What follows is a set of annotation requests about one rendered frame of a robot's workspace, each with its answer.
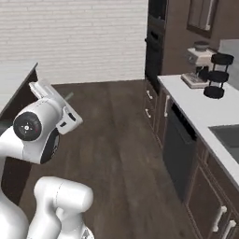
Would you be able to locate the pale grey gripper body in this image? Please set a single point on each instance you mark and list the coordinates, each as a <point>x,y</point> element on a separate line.
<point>46,90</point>

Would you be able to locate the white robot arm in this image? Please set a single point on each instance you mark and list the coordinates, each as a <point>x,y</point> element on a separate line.
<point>32,151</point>

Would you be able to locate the dark brown island counter cabinet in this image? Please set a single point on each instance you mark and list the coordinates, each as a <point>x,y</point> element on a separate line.
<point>18,102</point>

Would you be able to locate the dark brown drawer front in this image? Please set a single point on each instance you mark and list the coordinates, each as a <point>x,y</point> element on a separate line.
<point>152,119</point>
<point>153,88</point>

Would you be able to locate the narrow dark brown cabinet door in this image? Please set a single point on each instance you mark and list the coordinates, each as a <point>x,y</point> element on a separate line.
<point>161,124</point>

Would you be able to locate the black dishwasher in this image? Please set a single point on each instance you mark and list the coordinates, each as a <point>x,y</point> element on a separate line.
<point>177,149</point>

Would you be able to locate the white coffee machine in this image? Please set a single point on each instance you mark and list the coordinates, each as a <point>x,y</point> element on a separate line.
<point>199,59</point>

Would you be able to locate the black three-tier stand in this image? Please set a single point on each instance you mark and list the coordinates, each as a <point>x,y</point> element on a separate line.
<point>217,76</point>

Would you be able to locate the dark framed glass cabinet door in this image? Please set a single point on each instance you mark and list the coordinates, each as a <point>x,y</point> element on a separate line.
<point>199,17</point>

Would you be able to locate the grey sink basin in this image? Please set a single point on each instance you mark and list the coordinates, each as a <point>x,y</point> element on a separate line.
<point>228,138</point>

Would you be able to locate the black wall oven stack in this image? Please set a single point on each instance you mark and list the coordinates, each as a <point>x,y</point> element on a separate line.
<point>154,59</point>

